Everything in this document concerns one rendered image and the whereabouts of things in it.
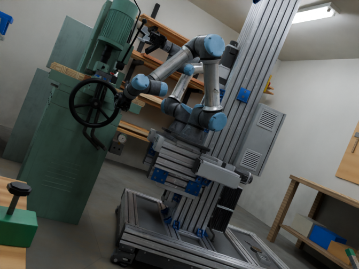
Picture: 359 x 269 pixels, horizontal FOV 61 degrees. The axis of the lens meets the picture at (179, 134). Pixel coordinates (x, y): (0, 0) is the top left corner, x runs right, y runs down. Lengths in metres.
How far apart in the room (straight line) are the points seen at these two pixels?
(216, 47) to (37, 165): 1.27
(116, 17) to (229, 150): 1.16
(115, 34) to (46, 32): 2.46
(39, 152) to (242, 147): 1.30
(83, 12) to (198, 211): 3.27
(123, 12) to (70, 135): 0.86
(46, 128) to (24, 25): 2.66
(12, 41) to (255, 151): 3.39
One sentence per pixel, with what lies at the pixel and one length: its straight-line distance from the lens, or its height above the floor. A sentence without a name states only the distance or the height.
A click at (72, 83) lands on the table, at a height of 0.87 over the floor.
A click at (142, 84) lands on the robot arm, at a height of 0.99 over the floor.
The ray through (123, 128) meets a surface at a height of 0.54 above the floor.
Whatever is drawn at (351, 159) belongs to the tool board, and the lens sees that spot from 4.36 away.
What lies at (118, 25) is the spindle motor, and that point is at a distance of 2.13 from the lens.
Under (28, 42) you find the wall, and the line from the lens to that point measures 4.49.
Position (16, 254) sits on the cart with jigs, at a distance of 0.70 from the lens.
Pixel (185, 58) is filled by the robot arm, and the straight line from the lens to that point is 1.75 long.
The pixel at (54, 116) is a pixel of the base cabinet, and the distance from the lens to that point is 1.99.
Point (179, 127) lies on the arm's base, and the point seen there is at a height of 0.86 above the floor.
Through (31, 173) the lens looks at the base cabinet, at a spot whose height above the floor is 0.26.
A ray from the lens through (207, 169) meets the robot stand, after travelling 1.76.
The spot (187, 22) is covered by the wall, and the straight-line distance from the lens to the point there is 5.00.
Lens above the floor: 0.88
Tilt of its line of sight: 1 degrees down
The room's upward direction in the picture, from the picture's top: 23 degrees clockwise
